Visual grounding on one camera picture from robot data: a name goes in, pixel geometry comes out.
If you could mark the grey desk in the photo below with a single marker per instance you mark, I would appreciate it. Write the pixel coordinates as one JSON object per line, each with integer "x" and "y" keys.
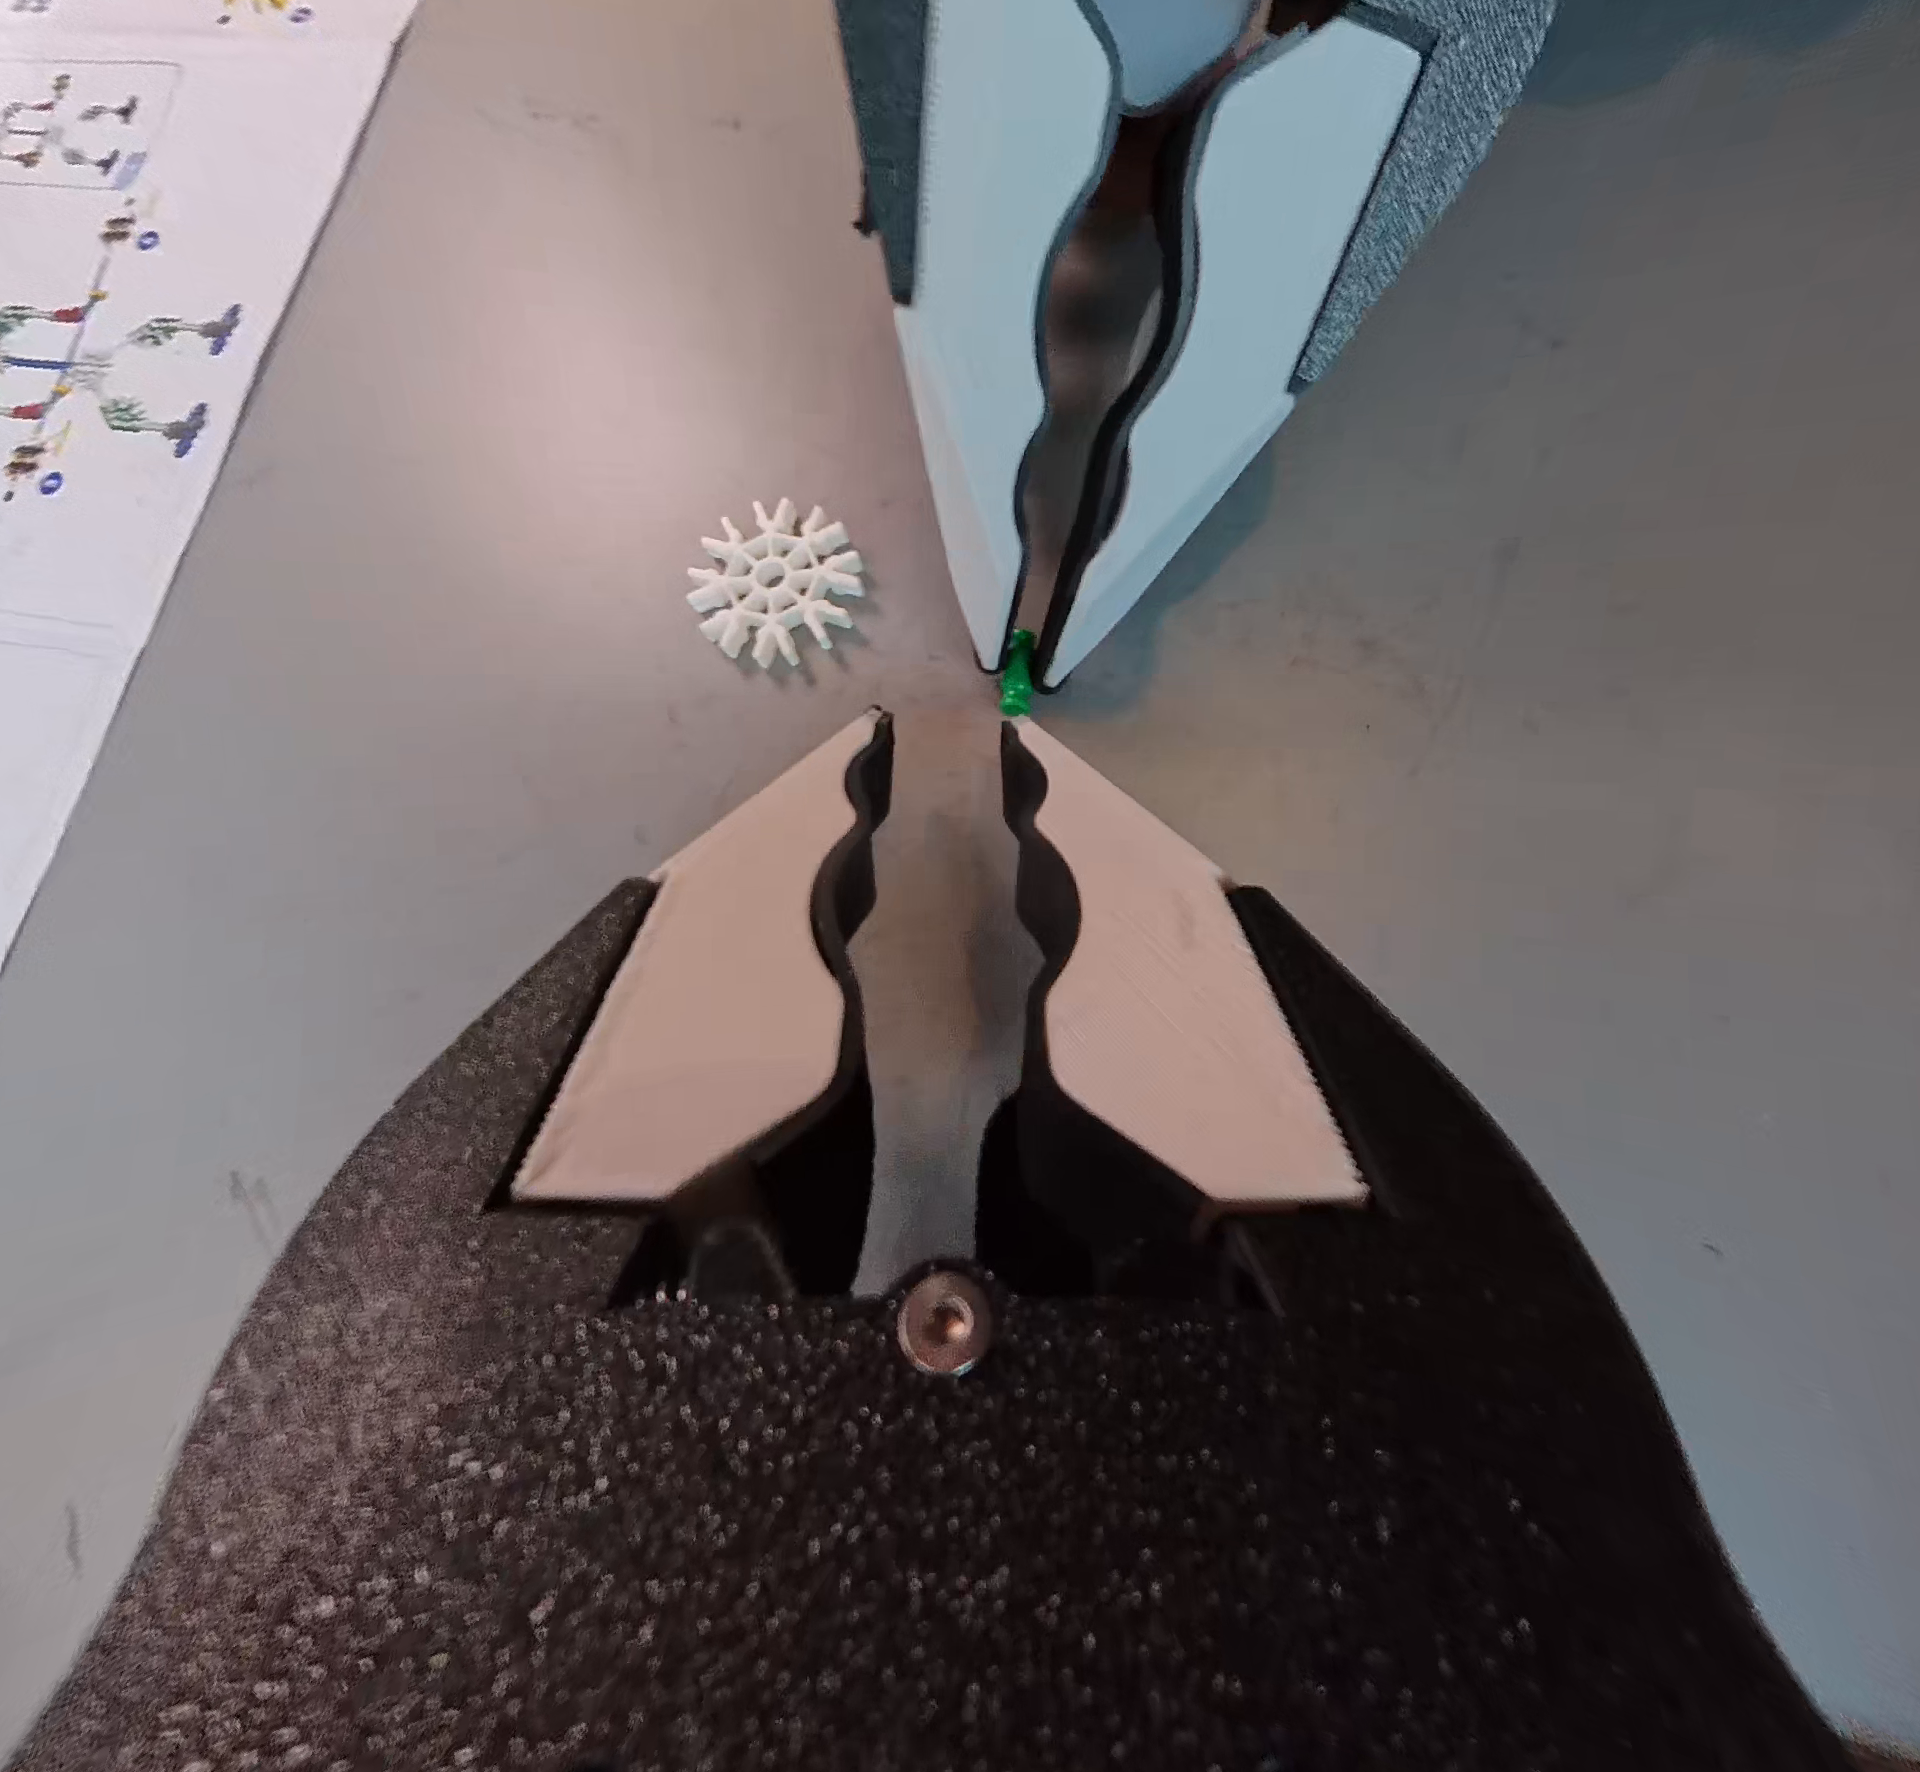
{"x": 1500, "y": 752}

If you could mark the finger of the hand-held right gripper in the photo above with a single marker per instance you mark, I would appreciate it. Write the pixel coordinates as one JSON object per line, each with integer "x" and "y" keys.
{"x": 1275, "y": 226}
{"x": 990, "y": 153}

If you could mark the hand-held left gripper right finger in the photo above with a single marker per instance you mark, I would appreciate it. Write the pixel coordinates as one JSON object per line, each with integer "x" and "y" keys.
{"x": 1184, "y": 1037}

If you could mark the small green rod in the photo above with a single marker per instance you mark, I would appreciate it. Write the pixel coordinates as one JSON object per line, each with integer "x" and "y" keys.
{"x": 1019, "y": 670}

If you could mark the white snowflake connector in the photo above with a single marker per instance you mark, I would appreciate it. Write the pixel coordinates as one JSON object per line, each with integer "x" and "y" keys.
{"x": 777, "y": 540}

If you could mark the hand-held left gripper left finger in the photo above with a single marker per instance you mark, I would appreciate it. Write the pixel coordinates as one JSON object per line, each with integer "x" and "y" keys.
{"x": 705, "y": 1022}

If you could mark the folded paper instruction sheet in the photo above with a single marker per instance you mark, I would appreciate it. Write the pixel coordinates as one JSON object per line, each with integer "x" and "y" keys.
{"x": 150, "y": 226}

